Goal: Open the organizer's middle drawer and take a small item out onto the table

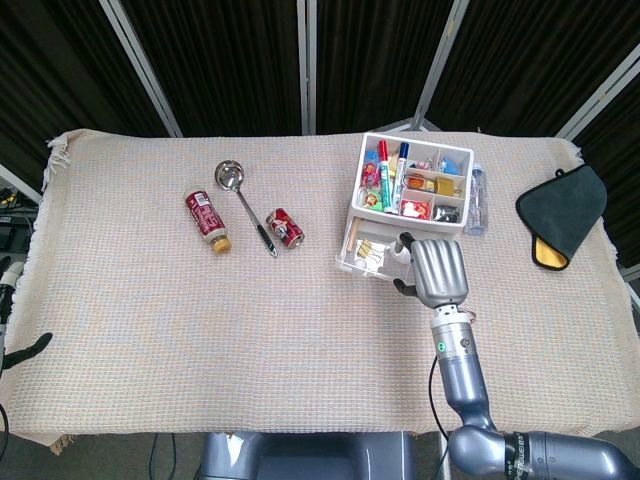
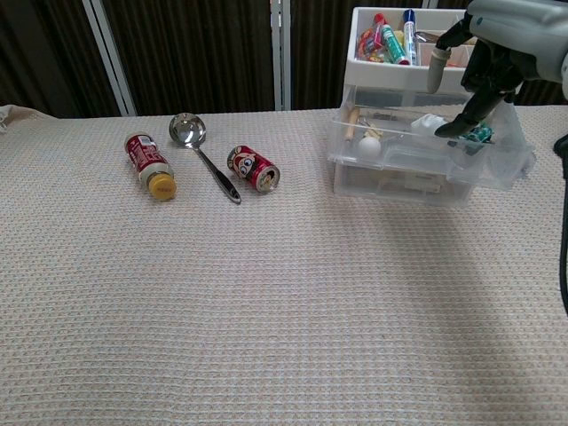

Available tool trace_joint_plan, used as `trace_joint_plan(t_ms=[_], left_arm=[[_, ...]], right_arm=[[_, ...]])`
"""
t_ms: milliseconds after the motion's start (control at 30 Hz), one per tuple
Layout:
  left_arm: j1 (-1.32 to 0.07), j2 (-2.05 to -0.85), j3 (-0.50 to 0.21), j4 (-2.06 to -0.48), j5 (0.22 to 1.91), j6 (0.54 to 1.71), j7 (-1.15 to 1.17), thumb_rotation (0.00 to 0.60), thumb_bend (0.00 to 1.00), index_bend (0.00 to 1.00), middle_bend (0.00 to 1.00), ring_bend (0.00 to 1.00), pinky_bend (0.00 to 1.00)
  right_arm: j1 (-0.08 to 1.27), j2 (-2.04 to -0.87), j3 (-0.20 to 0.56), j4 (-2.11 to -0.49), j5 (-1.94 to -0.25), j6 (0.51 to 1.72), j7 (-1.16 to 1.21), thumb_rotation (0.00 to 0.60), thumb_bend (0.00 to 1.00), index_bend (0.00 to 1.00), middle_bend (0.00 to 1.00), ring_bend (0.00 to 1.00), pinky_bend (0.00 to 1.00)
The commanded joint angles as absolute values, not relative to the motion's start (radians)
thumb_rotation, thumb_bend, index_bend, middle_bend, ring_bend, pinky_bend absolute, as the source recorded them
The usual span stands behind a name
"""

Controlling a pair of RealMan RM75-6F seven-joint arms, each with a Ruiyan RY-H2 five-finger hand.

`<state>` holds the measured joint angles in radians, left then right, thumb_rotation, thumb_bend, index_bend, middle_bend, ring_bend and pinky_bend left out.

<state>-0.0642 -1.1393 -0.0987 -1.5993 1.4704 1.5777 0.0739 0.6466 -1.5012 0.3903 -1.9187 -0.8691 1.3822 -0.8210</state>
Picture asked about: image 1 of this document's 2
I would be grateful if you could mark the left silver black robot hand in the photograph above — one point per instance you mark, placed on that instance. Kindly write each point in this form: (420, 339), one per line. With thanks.
(4, 310)

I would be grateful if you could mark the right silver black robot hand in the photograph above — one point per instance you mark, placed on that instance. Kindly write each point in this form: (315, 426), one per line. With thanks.
(440, 272)

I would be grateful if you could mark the white drawer organizer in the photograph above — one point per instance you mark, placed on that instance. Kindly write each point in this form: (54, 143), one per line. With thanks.
(465, 200)

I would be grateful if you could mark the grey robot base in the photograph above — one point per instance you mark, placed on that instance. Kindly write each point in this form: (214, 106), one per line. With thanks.
(305, 457)

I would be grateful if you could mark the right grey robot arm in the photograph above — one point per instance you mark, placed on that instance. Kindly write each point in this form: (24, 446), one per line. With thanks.
(462, 370)

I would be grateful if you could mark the black binder clips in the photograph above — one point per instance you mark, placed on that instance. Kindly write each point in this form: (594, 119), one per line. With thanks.
(446, 214)

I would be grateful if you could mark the red toy packet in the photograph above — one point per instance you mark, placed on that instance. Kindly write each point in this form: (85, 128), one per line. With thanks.
(415, 208)

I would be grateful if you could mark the gold binder clip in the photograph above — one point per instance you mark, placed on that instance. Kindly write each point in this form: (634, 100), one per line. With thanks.
(371, 249)

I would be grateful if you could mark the black electronics box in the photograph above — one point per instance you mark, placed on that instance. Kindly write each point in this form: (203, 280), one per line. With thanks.
(10, 230)

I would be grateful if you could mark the small clear round piece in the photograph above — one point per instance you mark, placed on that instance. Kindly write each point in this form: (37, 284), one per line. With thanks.
(360, 259)

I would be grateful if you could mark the clear plastic water bottle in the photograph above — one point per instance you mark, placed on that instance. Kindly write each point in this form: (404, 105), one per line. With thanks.
(477, 200)

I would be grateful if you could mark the brass padlock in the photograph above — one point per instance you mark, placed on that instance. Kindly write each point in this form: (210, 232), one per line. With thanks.
(447, 186)

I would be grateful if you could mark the orange padlock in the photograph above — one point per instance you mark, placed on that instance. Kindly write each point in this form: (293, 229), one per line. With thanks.
(420, 184)

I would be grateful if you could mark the small wooden stick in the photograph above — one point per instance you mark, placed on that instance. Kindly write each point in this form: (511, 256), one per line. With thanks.
(352, 235)

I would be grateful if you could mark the green yellow cartoon eraser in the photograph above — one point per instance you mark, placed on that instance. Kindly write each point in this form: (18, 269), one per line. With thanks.
(374, 200)

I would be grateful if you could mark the red cap marker green label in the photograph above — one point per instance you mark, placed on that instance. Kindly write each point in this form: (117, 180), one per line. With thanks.
(386, 187)

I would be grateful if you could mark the blue plastic snack bag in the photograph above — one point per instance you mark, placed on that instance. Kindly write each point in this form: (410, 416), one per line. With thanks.
(451, 164)

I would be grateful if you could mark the small wrapped candies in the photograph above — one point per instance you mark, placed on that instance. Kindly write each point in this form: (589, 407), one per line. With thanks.
(421, 164)

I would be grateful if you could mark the colourful cartoon eraser pack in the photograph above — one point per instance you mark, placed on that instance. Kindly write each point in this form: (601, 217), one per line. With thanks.
(372, 167)

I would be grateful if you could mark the blue cap white marker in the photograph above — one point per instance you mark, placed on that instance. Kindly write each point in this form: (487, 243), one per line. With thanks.
(404, 150)

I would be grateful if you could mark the dark green cloth yellow lining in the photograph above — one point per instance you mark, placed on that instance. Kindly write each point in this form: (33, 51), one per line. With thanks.
(565, 210)

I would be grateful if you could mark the red soda can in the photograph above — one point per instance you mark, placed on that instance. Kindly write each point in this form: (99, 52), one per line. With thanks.
(284, 227)

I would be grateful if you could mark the metal table leg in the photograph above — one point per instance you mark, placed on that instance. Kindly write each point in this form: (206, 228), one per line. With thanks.
(444, 457)

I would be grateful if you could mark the beige woven tablecloth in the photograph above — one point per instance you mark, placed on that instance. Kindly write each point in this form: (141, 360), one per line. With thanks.
(250, 325)

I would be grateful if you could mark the black fabric partition panel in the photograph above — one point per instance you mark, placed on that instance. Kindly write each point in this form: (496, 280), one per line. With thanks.
(215, 65)
(60, 75)
(525, 65)
(620, 150)
(370, 60)

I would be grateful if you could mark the red label bottle yellow cap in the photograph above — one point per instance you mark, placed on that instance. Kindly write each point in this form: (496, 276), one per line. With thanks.
(205, 217)

